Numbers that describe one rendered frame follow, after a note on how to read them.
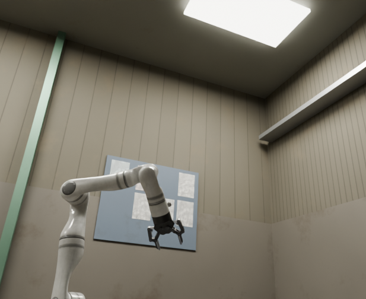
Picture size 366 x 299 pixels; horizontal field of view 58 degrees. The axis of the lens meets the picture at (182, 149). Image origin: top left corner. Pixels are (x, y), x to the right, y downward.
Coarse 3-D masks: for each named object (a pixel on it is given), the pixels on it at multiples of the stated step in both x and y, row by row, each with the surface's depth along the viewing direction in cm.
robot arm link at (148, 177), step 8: (144, 168) 126; (152, 168) 128; (144, 176) 126; (152, 176) 126; (144, 184) 127; (152, 184) 127; (152, 192) 128; (160, 192) 130; (152, 200) 129; (160, 200) 130
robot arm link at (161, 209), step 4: (164, 200) 132; (156, 204) 129; (160, 204) 130; (164, 204) 131; (168, 204) 138; (152, 208) 130; (156, 208) 129; (160, 208) 129; (164, 208) 130; (152, 212) 130; (156, 212) 130; (160, 212) 130; (164, 212) 130; (152, 216) 131; (156, 216) 130; (160, 216) 130
